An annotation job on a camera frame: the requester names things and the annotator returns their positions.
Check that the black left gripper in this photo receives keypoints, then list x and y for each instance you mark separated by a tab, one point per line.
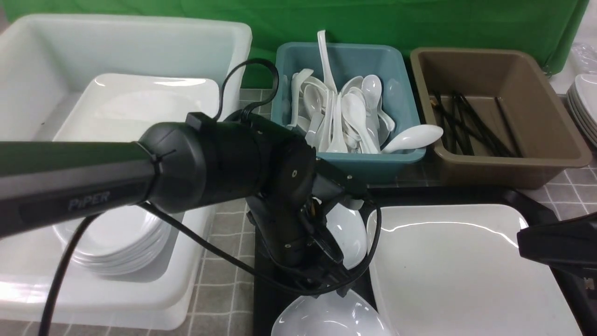
321	263

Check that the white bowl tray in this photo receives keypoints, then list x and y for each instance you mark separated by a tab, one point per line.
348	229
331	315

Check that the large white square plate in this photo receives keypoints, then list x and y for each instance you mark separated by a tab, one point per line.
456	270

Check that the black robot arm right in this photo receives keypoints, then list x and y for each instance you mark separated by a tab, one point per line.
569	246

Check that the grey checked tablecloth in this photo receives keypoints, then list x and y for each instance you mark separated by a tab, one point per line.
233	261

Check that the white spoons pile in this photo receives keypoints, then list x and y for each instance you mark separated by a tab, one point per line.
351	121

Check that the white spoon over bin edge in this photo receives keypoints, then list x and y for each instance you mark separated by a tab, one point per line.
413	138

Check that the upright white spoon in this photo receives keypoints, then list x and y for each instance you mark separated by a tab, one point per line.
325	61

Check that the stack of white bowls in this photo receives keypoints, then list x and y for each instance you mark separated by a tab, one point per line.
121	241

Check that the black chopsticks in bin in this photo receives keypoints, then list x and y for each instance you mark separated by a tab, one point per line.
462	124

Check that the brown plastic bin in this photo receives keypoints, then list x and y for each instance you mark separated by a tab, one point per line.
548	138

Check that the stack of white square plates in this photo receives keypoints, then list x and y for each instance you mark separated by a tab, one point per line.
120	107

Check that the white plates stack right edge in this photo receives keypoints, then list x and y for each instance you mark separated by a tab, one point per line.
582	102

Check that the green cloth backdrop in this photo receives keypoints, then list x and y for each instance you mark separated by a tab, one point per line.
544	29

